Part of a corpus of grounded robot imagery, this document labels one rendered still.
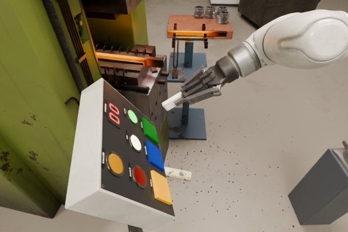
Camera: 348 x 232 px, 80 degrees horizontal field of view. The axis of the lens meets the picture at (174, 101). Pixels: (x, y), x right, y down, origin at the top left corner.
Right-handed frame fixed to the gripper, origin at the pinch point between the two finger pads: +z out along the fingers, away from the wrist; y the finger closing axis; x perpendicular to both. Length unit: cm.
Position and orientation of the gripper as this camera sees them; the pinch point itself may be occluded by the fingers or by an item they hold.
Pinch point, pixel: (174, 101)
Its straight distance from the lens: 63.3
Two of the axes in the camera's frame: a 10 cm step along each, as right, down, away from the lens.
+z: -8.4, 5.0, 1.9
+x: -4.9, -5.6, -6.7
